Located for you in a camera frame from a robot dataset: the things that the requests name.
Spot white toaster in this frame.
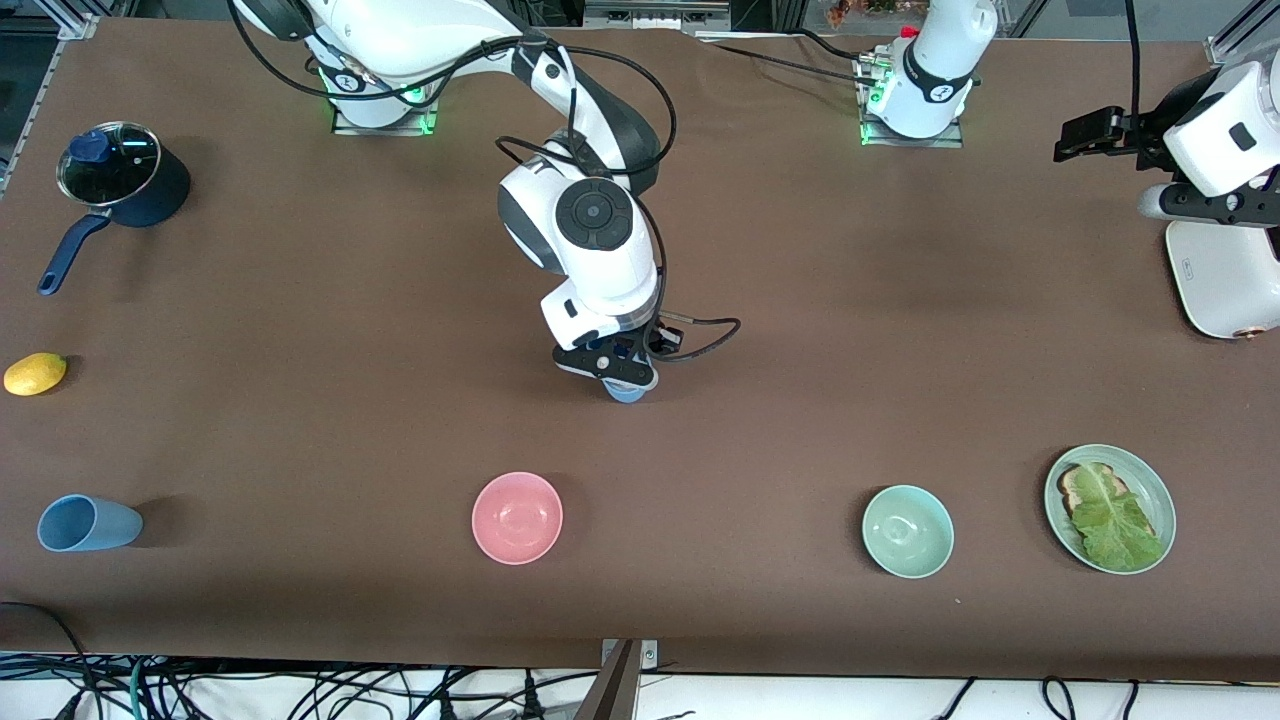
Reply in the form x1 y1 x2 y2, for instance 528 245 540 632
1165 218 1280 341

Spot pink bowl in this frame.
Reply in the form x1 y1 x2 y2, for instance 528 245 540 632
471 471 564 566

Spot orange flowers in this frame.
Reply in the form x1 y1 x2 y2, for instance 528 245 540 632
825 0 906 29

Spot mint green bowl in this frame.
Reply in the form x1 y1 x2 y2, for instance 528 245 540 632
861 484 955 580

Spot grey metal box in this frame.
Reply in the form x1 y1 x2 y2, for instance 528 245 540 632
585 0 731 31

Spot dark grey metal bar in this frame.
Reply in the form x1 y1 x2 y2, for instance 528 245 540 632
575 640 641 720

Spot green plate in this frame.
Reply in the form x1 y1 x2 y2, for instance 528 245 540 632
1043 443 1178 576

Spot toasted bread slice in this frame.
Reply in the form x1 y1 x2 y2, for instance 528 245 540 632
1056 462 1131 521

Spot green lettuce leaf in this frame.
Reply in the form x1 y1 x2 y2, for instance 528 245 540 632
1070 462 1166 571

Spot yellow lemon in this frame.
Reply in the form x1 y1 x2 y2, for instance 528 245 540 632
3 352 69 397

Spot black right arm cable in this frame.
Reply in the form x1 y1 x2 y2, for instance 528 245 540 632
228 0 743 363

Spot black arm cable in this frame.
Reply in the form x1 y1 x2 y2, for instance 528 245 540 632
1125 0 1147 119
228 0 743 363

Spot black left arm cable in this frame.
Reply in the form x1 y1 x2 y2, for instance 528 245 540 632
1125 0 1147 119

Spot aluminium frame rail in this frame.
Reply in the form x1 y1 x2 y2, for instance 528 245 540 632
0 15 101 201
1205 0 1280 66

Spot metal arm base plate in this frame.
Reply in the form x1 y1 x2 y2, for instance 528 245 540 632
858 50 966 149
331 95 443 137

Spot black base cable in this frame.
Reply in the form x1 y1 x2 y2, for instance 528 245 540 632
700 28 886 89

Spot navy saucepan with handle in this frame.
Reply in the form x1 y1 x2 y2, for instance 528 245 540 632
38 120 192 298

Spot black floor cable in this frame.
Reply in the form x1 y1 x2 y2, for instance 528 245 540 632
0 600 96 720

